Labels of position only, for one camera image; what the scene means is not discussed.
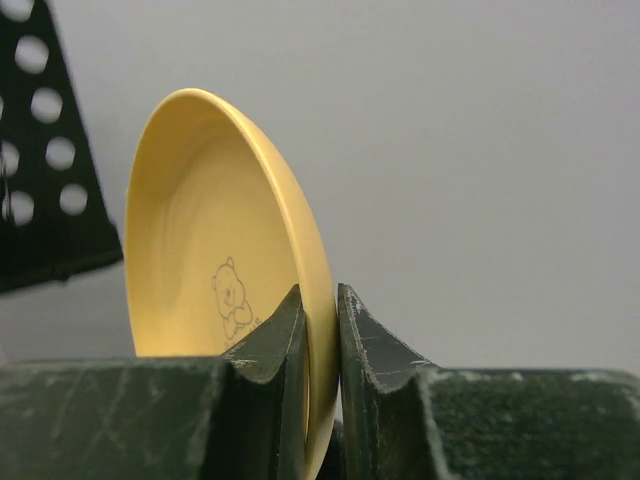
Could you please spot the yellow plastic plate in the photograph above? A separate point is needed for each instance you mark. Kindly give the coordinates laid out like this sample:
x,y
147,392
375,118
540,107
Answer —
x,y
217,232

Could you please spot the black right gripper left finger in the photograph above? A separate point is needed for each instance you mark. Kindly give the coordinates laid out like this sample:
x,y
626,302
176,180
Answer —
x,y
240,415

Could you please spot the black music stand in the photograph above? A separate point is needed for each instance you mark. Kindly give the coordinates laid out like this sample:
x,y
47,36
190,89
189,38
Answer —
x,y
54,223

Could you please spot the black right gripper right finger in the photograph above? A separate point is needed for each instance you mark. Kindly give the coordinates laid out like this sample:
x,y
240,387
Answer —
x,y
408,418

